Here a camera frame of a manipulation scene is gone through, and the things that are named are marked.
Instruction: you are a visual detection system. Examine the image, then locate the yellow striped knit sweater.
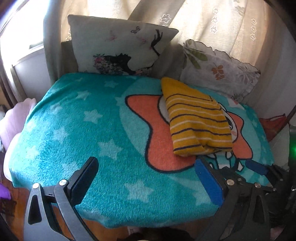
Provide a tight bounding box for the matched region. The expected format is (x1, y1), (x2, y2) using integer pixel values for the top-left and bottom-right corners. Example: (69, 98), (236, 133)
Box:
(161, 77), (233, 157)

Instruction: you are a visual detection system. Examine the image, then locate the red cloth item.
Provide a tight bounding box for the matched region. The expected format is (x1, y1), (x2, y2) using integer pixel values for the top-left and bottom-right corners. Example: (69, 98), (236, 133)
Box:
(259, 114), (287, 142)

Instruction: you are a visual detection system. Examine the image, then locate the pink shell cushion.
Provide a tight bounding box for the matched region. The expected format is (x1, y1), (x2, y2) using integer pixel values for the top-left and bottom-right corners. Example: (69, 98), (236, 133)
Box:
(1, 98), (37, 151)

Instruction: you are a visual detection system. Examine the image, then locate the teal star fleece blanket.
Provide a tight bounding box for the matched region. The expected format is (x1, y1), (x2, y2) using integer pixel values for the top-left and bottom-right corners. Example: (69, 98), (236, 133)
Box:
(7, 73), (274, 228)

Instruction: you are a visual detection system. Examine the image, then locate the white leaf print pillow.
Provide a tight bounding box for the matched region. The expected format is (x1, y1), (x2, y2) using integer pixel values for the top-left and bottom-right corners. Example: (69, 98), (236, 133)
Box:
(180, 39), (261, 102)

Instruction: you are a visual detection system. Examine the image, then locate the beige lace curtain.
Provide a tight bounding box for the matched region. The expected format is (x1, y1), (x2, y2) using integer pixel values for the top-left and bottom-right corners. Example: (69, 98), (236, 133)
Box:
(44, 1), (295, 118)

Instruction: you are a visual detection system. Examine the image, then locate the white silhouette print pillow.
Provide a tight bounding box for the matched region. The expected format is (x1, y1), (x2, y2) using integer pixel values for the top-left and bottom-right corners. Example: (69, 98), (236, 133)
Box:
(68, 15), (178, 75)

